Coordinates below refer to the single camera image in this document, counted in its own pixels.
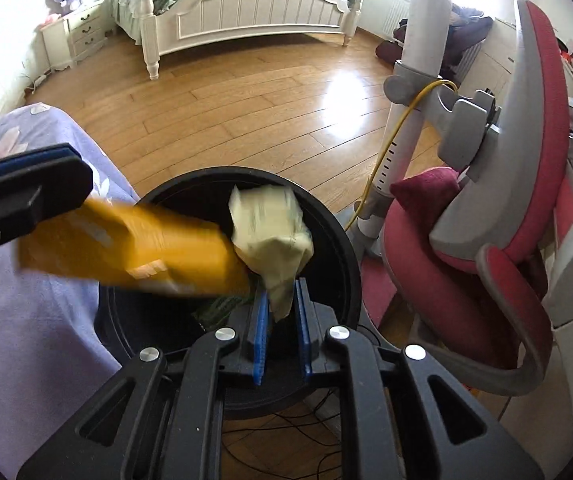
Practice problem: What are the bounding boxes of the white radiator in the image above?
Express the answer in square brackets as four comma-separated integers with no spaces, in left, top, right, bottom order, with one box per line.
[380,0,413,42]

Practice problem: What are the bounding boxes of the black round trash bin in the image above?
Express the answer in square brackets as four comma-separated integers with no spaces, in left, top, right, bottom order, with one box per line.
[93,167,363,419]

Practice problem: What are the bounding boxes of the white power strip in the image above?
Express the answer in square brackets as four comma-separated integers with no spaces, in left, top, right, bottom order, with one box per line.
[23,74,50,97]

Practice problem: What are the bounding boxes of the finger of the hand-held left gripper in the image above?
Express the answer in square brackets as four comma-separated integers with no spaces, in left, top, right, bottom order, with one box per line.
[0,144,93,297]

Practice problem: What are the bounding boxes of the red cushion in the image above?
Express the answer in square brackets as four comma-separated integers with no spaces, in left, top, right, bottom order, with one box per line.
[389,165,462,237]

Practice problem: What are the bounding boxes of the white low cabinet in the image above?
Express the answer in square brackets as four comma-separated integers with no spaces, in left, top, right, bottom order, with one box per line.
[475,16,523,97]

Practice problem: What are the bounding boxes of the white wooden bed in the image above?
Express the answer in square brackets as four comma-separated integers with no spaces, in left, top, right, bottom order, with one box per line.
[106,0,370,81]

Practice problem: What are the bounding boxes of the dark massage chair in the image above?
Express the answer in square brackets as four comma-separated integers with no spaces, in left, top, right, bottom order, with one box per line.
[375,2,495,79]

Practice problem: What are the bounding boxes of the white standing fan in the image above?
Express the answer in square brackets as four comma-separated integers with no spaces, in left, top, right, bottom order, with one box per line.
[356,0,459,257]

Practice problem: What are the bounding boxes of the green ruffled bedspread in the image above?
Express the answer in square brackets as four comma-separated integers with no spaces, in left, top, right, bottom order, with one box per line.
[115,0,208,38]

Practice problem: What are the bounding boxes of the black floor cable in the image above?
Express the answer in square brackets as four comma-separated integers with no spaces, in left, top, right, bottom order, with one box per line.
[221,400,348,480]

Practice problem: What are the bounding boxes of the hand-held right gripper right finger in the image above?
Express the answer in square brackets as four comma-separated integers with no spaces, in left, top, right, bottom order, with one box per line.
[293,276,543,480]

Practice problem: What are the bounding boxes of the green striped packet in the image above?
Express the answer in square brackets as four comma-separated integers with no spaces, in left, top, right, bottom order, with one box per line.
[192,295,257,331]

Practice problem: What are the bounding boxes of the orange snack packet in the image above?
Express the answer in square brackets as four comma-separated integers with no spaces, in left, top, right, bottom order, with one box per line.
[19,198,255,297]

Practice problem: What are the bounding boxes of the yellow cable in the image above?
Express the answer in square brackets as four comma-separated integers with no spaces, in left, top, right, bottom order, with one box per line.
[343,79,460,234]

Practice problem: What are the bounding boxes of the white nightstand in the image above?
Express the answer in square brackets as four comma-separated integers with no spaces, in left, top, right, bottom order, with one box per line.
[41,0,108,72]

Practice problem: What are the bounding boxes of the round table with purple cloth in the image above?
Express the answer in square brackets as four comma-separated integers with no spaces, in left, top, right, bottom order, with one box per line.
[0,102,140,480]

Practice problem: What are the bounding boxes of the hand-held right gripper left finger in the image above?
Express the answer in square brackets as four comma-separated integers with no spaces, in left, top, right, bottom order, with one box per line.
[16,290,272,480]

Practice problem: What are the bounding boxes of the cream packet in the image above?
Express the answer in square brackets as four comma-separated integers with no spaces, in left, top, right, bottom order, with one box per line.
[228,185,316,324]

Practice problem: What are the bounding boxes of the pink and grey chair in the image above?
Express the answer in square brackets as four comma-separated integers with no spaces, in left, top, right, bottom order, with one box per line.
[361,0,573,397]

